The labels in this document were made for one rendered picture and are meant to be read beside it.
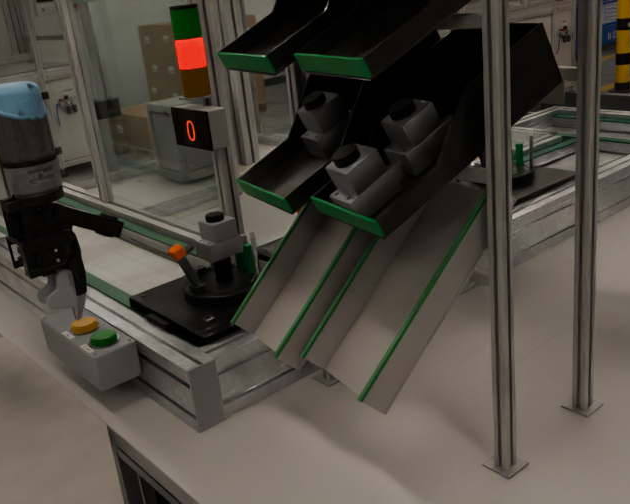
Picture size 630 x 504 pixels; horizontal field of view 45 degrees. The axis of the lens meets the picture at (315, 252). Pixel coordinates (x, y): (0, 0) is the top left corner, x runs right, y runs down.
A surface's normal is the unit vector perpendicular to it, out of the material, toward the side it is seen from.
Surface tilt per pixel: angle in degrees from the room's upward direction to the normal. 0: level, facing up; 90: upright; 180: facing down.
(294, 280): 45
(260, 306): 90
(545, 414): 0
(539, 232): 90
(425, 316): 90
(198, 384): 90
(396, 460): 0
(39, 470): 0
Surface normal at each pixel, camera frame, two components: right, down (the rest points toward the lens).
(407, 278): -0.69, -0.47
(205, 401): 0.64, 0.21
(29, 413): -0.11, -0.93
